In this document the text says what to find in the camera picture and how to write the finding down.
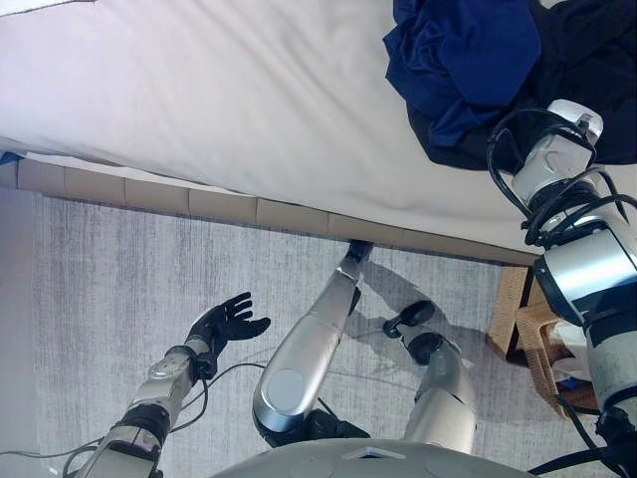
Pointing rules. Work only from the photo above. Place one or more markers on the tan padded bed frame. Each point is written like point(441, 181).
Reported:
point(224, 204)

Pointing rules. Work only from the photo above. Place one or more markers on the white garment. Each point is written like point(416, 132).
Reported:
point(572, 343)

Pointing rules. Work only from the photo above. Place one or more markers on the blue tape strip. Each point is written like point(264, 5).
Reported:
point(10, 158)

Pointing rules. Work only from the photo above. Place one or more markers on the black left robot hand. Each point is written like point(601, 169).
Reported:
point(226, 323)

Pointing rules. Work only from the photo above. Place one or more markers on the navy blue garment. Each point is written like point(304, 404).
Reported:
point(458, 60)

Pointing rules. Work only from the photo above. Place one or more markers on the woven tan laundry basket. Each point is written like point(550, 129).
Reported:
point(507, 309)

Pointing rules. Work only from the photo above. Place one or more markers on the black garment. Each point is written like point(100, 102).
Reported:
point(587, 60)

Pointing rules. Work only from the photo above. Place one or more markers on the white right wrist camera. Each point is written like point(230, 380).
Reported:
point(589, 127)

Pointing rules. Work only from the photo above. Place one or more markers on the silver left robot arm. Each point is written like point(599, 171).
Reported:
point(159, 383)

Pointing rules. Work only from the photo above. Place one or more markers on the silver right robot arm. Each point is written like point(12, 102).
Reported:
point(587, 269)

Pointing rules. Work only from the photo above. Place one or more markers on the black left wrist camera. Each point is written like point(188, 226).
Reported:
point(204, 368)

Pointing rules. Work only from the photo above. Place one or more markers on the bed with beige cover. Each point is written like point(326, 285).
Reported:
point(224, 99)

